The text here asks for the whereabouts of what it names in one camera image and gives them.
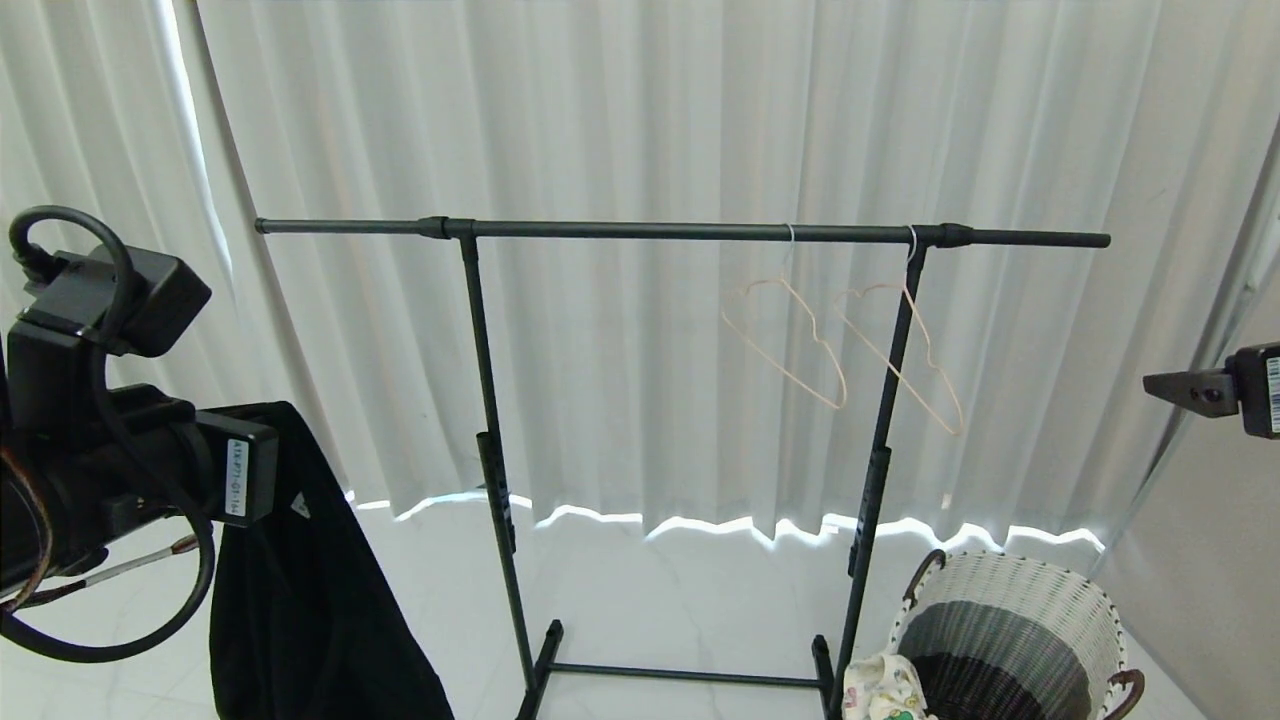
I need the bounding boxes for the white laundry basket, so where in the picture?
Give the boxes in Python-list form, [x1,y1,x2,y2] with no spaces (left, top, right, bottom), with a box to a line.
[885,548,1148,720]

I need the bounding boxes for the pink clothes hanger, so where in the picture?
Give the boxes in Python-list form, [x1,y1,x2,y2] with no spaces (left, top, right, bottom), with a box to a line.
[720,224,849,412]
[833,226,967,439]

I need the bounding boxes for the cream printed garment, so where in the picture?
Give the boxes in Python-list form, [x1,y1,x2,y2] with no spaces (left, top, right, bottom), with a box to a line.
[842,652,938,720]

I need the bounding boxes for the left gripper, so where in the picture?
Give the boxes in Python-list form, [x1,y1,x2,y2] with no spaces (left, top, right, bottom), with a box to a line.
[0,385,279,591]

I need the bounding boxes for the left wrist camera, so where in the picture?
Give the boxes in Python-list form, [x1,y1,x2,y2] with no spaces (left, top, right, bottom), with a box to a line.
[5,245,214,446]

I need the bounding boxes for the white curtain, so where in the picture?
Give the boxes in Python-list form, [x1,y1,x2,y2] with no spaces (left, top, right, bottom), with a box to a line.
[0,0,1280,556]

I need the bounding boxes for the black clothes rack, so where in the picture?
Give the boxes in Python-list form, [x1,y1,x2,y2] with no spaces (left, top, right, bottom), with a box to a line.
[255,215,1112,720]

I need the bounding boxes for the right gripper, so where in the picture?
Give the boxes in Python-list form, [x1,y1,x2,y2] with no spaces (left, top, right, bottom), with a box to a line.
[1143,342,1280,441]

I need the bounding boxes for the black garment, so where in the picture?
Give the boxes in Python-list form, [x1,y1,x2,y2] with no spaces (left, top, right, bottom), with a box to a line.
[208,400,457,720]

